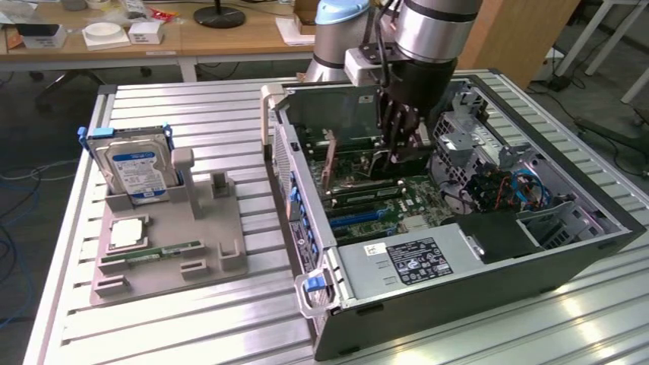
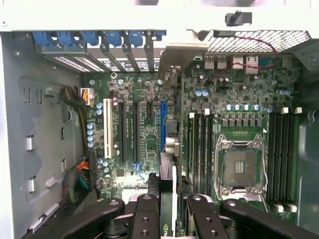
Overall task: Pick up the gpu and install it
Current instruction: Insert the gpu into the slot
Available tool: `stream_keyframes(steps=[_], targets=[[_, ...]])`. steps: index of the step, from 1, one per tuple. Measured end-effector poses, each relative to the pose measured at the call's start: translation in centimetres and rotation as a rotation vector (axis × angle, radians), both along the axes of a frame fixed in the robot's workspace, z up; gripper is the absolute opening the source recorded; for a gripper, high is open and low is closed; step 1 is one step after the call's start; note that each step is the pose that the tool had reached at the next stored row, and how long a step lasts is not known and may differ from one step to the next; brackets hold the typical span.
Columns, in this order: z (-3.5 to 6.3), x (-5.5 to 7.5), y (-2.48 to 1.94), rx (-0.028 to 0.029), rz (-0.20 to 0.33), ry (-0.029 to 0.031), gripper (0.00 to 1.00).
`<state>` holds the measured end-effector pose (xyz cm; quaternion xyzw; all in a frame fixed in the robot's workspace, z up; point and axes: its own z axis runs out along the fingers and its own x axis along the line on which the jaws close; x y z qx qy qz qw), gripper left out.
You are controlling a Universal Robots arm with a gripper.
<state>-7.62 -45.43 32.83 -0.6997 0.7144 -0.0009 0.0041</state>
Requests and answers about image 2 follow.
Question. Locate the blue expansion slot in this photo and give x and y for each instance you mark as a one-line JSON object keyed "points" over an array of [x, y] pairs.
{"points": [[163, 119]]}

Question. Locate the long black expansion slot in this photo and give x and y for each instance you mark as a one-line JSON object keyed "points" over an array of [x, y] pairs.
{"points": [[121, 132], [135, 132]]}

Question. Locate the CPU socket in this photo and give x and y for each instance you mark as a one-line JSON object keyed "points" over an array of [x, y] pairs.
{"points": [[240, 169]]}

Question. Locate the labelled RAM stick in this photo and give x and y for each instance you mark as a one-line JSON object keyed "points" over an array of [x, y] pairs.
{"points": [[191, 149]]}

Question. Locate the short black expansion slot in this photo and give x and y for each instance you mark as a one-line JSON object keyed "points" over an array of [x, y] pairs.
{"points": [[149, 110]]}

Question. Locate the black PC case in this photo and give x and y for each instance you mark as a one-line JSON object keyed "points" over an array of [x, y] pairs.
{"points": [[37, 124]]}

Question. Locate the blue slot clip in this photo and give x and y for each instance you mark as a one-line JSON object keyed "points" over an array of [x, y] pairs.
{"points": [[43, 38], [65, 38], [91, 37], [114, 38], [136, 38]]}

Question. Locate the black case latch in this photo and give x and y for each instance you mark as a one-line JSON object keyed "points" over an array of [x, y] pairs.
{"points": [[238, 18]]}

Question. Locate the black RAM slot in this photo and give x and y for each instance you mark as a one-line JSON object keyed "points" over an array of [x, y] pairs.
{"points": [[286, 159], [294, 159], [197, 154], [211, 154], [272, 159], [279, 159], [204, 154]]}

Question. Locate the green motherboard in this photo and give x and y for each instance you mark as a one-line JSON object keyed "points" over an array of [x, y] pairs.
{"points": [[149, 84]]}

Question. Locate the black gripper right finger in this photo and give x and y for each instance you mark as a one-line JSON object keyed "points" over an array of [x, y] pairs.
{"points": [[207, 224]]}

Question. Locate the white expansion slot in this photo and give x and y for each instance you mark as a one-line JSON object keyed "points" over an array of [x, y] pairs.
{"points": [[107, 129]]}

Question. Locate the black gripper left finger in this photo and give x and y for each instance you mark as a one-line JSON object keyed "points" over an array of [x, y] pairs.
{"points": [[145, 219]]}

